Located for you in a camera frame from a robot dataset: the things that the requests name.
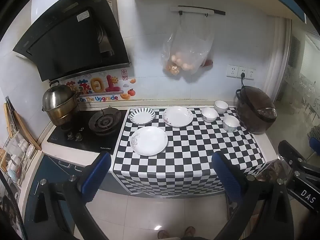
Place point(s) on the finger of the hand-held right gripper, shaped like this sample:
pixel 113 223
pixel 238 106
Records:
pixel 315 145
pixel 290 152

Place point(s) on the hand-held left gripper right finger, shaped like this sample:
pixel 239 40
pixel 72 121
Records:
pixel 227 175

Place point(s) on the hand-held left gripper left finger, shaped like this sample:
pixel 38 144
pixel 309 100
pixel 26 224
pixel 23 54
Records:
pixel 96 177

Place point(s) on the white bowl with blue rim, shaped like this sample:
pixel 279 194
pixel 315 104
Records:
pixel 231 123

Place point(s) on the white bowl with dark pattern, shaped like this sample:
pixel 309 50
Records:
pixel 209 115

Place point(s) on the white plate with floral print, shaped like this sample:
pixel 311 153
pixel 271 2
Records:
pixel 177 117
pixel 150 141

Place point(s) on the white bowl with black rim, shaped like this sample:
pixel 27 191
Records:
pixel 221 105

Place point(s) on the black striped white plate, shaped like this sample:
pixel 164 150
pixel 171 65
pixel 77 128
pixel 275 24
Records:
pixel 142 116

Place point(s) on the black glass gas stove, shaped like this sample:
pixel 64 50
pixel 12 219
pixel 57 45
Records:
pixel 75 142

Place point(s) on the black and white checkered cloth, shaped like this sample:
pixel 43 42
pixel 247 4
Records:
pixel 190 155

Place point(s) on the blue kitchen cabinet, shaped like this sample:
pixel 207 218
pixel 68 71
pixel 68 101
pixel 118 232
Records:
pixel 50 170

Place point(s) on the dark brown rice cooker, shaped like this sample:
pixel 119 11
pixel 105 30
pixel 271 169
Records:
pixel 255 115

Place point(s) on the round gas stove burner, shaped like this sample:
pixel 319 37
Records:
pixel 103 123

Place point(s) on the brown slipper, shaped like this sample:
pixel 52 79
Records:
pixel 189 231

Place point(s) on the rack of kitchen containers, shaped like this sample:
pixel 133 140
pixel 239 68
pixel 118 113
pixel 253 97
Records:
pixel 17 155

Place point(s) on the wooden cutting board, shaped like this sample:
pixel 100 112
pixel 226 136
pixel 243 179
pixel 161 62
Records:
pixel 27 132
pixel 9 120

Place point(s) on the stainless steel steamer pot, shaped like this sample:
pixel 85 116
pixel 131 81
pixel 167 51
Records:
pixel 58 100

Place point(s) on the orange snack packet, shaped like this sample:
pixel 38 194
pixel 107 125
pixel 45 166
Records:
pixel 172 68

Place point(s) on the pile of brown eggs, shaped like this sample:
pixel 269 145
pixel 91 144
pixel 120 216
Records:
pixel 183 61

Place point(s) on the clear plastic bag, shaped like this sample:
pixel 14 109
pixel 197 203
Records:
pixel 190 42

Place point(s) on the black range hood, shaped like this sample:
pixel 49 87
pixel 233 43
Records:
pixel 75 37

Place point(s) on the white wall power outlet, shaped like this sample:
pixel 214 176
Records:
pixel 232 70
pixel 241 69
pixel 251 73

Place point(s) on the colourful wall sticker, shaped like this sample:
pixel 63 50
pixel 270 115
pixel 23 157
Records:
pixel 100 86

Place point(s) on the white door frame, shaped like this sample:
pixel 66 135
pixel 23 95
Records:
pixel 278 60

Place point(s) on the white wall hook rail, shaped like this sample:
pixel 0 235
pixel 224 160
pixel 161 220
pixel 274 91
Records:
pixel 195 9

